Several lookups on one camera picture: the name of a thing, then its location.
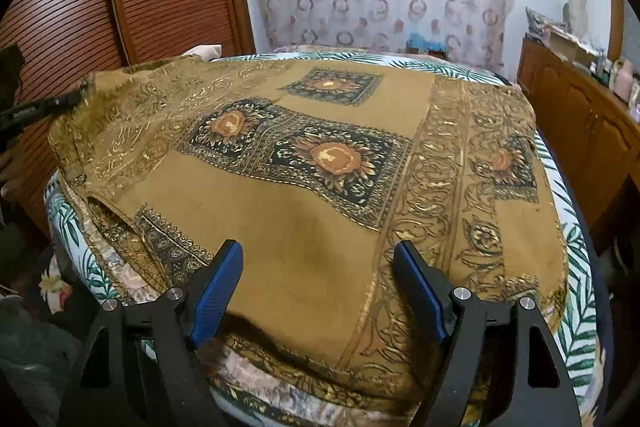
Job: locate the person's left hand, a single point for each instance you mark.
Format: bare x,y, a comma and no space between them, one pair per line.
9,174

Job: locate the brown wooden cabinet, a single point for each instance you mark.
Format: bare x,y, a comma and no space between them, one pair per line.
590,132

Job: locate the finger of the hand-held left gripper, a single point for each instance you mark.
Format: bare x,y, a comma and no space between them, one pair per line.
35,111

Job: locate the leaf and floral bed sheet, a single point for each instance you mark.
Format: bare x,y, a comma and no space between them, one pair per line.
575,317

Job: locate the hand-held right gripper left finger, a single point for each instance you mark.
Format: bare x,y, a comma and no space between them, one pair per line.
217,297

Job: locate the cardboard box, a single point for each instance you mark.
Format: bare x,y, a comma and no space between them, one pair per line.
570,47

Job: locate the pink bottle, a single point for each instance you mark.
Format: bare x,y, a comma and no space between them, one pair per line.
625,82

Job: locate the blue box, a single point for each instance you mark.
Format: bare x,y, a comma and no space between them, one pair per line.
425,44

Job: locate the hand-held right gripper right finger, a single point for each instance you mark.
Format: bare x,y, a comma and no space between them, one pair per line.
422,294

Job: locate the brown gold printed shirt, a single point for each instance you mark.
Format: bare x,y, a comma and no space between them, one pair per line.
300,217

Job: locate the printed cushion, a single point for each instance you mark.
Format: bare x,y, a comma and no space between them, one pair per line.
545,23

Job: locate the white pillow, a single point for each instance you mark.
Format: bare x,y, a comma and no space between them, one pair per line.
205,52

